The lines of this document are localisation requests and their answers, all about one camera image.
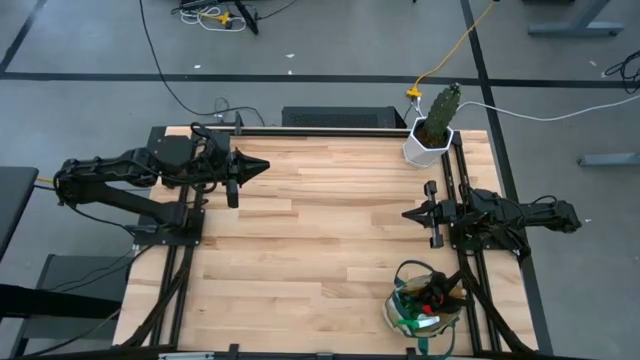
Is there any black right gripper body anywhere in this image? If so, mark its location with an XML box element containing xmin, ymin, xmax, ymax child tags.
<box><xmin>423</xmin><ymin>180</ymin><xmax>459</xmax><ymax>250</ymax></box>

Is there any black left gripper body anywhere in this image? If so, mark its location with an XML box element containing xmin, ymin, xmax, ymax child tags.
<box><xmin>215</xmin><ymin>148</ymin><xmax>241</xmax><ymax>209</ymax></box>

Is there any red and black garden glove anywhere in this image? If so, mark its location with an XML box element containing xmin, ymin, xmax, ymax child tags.
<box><xmin>417</xmin><ymin>282</ymin><xmax>451</xmax><ymax>316</ymax></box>

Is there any green spray bottle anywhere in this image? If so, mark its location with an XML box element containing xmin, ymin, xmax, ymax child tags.
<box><xmin>394</xmin><ymin>294</ymin><xmax>436</xmax><ymax>331</ymax></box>

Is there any white plant pot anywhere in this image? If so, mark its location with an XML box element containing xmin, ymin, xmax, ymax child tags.
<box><xmin>402</xmin><ymin>116</ymin><xmax>455</xmax><ymax>169</ymax></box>

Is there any black computer case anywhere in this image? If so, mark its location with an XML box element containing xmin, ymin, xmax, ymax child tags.
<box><xmin>281</xmin><ymin>105</ymin><xmax>408</xmax><ymax>130</ymax></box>

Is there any grey desk leg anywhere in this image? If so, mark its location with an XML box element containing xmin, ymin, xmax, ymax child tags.
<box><xmin>527</xmin><ymin>0</ymin><xmax>626</xmax><ymax>38</ymax></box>
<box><xmin>577</xmin><ymin>152</ymin><xmax>640</xmax><ymax>168</ymax></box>

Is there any grey stand base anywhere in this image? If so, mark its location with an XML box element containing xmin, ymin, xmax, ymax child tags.
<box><xmin>0</xmin><ymin>253</ymin><xmax>135</xmax><ymax>359</ymax></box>

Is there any black desk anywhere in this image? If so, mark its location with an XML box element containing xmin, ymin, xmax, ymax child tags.
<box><xmin>0</xmin><ymin>166</ymin><xmax>40</xmax><ymax>261</ymax></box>

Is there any black aluminium table frame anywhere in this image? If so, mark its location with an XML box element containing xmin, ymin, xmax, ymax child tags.
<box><xmin>112</xmin><ymin>124</ymin><xmax>541</xmax><ymax>360</ymax></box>

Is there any yellow extension cable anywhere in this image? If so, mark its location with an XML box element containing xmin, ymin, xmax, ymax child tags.
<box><xmin>405</xmin><ymin>0</ymin><xmax>497</xmax><ymax>99</ymax></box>

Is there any white floor cable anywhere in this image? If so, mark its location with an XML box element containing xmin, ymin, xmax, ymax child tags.
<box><xmin>455</xmin><ymin>93</ymin><xmax>640</xmax><ymax>123</ymax></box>

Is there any white and yellow cable bundle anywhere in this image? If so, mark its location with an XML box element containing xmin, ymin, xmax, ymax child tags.
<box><xmin>172</xmin><ymin>0</ymin><xmax>261</xmax><ymax>36</ymax></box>

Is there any black floor cable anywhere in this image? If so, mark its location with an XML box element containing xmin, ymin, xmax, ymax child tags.
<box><xmin>138</xmin><ymin>0</ymin><xmax>267</xmax><ymax>127</ymax></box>

